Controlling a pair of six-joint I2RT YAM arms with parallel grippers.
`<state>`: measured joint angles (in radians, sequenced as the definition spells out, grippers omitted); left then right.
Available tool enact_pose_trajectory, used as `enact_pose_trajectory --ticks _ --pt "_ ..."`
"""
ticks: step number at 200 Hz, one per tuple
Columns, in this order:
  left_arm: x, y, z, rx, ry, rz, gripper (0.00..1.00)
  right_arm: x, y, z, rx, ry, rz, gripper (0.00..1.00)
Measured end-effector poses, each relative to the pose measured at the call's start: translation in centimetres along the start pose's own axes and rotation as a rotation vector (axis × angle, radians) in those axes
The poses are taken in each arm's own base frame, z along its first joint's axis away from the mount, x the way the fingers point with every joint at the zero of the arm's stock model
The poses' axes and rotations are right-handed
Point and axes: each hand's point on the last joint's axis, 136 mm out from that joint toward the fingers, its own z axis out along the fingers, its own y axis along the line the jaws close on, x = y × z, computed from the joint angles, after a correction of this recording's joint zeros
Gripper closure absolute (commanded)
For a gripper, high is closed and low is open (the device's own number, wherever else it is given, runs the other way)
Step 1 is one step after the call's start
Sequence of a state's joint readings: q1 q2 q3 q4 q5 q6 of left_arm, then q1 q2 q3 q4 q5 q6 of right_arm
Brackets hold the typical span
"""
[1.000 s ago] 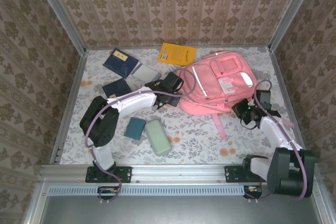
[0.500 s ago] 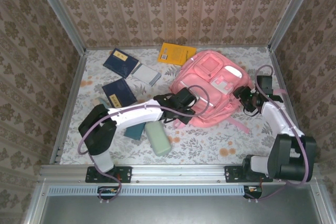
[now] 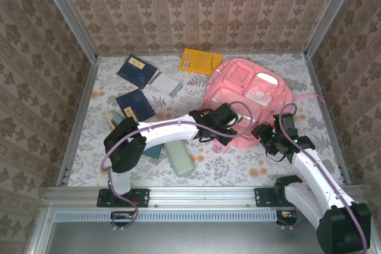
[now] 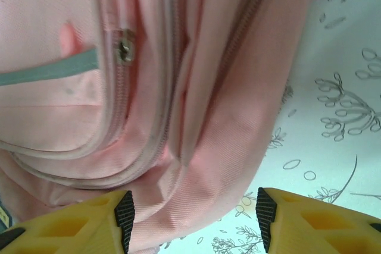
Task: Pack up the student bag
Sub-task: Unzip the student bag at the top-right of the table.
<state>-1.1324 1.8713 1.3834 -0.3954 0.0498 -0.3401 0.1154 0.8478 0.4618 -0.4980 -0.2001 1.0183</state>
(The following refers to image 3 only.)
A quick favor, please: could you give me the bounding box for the grey metal sheet panel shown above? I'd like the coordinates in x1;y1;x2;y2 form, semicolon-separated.
44;220;321;254

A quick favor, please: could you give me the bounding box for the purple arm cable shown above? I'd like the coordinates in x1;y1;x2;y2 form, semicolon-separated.
278;102;368;254
100;101;254;231

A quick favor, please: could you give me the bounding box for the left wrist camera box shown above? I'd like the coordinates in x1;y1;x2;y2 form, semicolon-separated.
214;102;243;126

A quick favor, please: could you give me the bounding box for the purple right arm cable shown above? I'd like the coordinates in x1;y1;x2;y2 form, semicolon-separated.
278;102;368;254

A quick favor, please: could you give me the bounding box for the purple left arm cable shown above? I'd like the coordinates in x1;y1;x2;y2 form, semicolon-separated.
100;101;254;231

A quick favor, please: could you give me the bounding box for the teal cover book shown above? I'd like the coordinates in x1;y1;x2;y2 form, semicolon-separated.
142;143;165;160

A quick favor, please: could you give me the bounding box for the pink student backpack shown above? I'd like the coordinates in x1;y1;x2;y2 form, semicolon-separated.
201;58;325;155

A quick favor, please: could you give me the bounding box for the wide aluminium frame beam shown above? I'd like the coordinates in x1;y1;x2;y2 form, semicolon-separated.
44;185;370;209

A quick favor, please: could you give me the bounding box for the aluminium frame rail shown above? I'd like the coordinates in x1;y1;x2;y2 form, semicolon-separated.
304;53;352;185
55;57;101;188

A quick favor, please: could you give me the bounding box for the slotted grey cable duct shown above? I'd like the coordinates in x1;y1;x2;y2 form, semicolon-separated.
55;209;279;224

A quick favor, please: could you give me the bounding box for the aluminium frame post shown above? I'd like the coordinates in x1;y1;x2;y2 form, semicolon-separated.
303;0;363;58
35;0;99;62

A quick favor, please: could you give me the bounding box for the navy blue hardcover book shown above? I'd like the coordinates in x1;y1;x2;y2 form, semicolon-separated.
115;88;157;121
116;54;158;90

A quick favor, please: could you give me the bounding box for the pale green pencil case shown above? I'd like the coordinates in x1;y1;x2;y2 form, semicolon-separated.
164;140;196;178

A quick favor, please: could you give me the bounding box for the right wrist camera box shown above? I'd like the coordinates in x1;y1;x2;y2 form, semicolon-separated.
273;113;298;139

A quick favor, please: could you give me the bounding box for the white and grey book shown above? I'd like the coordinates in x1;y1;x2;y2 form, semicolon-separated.
148;71;183;99

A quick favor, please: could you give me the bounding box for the yellow paperback book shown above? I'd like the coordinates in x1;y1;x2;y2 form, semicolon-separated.
178;48;224;76

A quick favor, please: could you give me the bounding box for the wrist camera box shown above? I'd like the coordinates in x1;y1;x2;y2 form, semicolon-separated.
273;113;298;139
214;102;243;126

